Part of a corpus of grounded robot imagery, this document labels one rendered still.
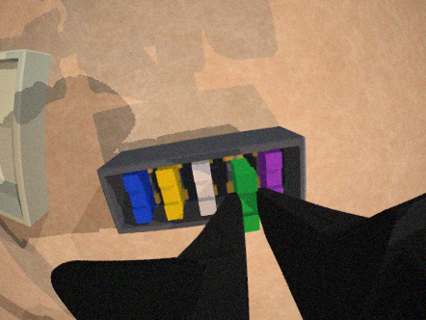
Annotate white fuse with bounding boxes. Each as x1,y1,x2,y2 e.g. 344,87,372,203
191,160,217,216

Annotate dark grey fuse block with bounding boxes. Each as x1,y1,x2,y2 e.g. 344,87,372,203
97,125,306,234

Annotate cream shallow tray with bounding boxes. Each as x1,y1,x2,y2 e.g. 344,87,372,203
0,48,51,227

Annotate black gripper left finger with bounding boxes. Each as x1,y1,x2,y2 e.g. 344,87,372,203
50,192,251,320

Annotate purple fuse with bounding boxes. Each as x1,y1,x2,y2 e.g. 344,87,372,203
258,148,283,194

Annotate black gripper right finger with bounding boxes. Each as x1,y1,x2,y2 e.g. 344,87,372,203
256,187,426,320

